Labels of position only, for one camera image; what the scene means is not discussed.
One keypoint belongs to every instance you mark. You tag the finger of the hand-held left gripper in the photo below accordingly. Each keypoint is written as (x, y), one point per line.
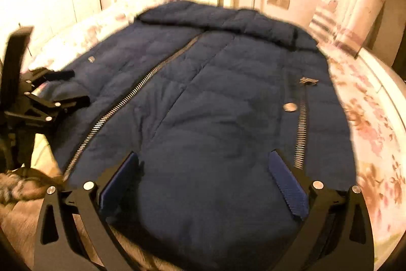
(71, 102)
(58, 74)

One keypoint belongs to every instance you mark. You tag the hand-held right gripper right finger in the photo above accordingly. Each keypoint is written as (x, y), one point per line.
(288, 185)

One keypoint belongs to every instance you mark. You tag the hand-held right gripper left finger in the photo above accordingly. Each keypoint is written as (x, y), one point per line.
(122, 182)

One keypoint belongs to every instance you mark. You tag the navy blue puffer jacket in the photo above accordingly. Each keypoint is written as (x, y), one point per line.
(206, 118)

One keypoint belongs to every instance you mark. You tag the floral bed sheet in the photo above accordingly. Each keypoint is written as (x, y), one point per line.
(364, 121)

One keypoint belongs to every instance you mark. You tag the beige fuzzy blanket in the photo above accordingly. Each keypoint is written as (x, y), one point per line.
(19, 217)

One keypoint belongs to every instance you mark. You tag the beige wall socket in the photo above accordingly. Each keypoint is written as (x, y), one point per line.
(278, 1)

